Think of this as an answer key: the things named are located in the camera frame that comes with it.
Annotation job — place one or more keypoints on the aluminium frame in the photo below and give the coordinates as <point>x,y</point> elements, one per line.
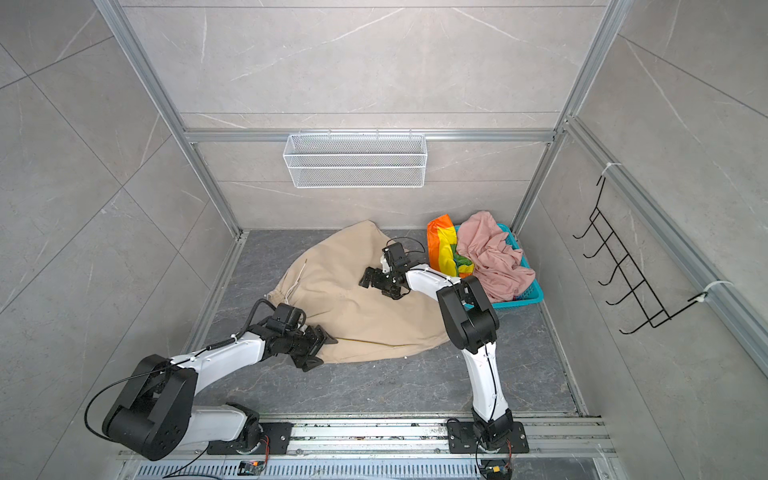
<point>524,106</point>

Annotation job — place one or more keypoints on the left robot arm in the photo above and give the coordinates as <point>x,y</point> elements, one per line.
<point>155,411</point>

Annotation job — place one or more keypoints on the rainbow striped shorts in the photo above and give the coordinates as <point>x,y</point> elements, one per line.
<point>442,244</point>

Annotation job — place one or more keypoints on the beige shorts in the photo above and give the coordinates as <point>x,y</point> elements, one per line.
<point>324,283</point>

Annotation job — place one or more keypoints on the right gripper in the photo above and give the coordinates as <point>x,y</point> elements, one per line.
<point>378,273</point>

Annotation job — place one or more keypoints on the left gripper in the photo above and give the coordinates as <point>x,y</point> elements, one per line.
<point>319,338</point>

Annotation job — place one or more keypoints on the pink shorts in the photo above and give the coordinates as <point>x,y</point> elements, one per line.
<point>495,258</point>

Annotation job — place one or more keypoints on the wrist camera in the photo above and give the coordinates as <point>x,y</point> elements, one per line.
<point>286,319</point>
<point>395,259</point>

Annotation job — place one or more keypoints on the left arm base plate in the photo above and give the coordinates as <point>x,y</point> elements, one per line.
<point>257,439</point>

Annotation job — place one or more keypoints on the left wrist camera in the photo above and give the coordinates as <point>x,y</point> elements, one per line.
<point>286,319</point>

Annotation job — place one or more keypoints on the black wire hook rack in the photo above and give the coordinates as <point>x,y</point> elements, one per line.
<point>627,271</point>

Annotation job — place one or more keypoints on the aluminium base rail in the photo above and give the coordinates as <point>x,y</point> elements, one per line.
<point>400,447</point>

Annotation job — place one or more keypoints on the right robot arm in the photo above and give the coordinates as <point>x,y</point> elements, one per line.
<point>471,324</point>

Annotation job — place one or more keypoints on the white wire wall basket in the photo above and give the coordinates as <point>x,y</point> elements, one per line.
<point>356,160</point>

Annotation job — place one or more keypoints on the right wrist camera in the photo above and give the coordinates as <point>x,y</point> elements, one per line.
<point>395,259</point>

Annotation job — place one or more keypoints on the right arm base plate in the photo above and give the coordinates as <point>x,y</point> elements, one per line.
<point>471,437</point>

